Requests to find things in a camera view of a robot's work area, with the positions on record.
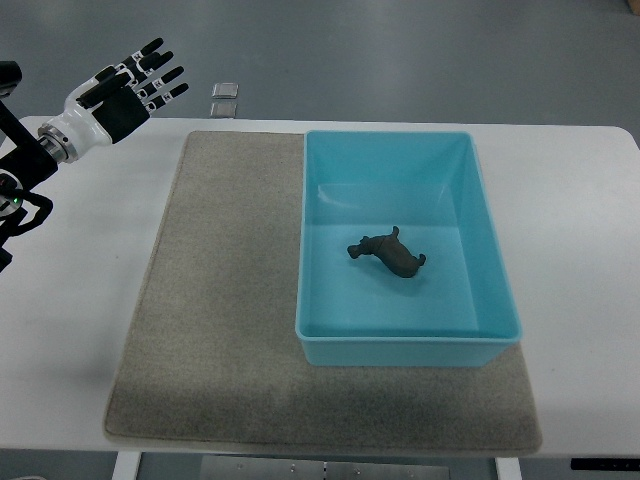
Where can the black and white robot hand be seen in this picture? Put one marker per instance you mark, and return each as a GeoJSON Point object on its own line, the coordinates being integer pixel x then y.
{"type": "Point", "coordinates": [112, 104]}

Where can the brown hippo toy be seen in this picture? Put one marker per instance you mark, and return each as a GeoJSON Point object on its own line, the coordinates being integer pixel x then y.
{"type": "Point", "coordinates": [393, 254]}

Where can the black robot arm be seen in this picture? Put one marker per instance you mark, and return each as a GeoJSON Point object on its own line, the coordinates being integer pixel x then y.
{"type": "Point", "coordinates": [27, 165]}

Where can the blue plastic box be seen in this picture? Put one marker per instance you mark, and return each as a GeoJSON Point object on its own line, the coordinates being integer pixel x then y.
{"type": "Point", "coordinates": [457, 311]}

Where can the lower floor socket plate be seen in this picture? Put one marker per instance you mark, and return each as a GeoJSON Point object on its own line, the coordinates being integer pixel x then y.
{"type": "Point", "coordinates": [221, 110]}

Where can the grey felt mat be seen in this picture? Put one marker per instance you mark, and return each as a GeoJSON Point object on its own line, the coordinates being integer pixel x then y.
{"type": "Point", "coordinates": [212, 356]}

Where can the white left table leg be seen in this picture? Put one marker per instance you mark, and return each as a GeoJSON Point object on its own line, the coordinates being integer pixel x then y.
{"type": "Point", "coordinates": [126, 465]}

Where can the white table leg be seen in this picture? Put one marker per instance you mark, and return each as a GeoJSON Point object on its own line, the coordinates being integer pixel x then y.
{"type": "Point", "coordinates": [508, 468]}
{"type": "Point", "coordinates": [126, 465]}

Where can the metal table crossbar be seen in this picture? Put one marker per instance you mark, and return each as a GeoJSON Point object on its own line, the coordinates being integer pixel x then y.
{"type": "Point", "coordinates": [228, 467]}

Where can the white right table leg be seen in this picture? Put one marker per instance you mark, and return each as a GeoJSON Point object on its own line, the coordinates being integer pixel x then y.
{"type": "Point", "coordinates": [508, 468]}

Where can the black table control panel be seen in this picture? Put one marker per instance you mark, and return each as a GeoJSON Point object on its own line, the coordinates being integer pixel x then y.
{"type": "Point", "coordinates": [606, 464]}

